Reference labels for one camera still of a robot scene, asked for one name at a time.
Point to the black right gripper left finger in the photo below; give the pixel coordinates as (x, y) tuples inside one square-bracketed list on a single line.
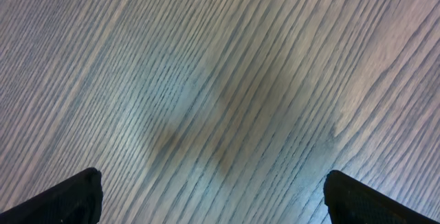
[(77, 199)]

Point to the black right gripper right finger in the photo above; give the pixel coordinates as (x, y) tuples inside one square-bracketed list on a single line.
[(351, 202)]

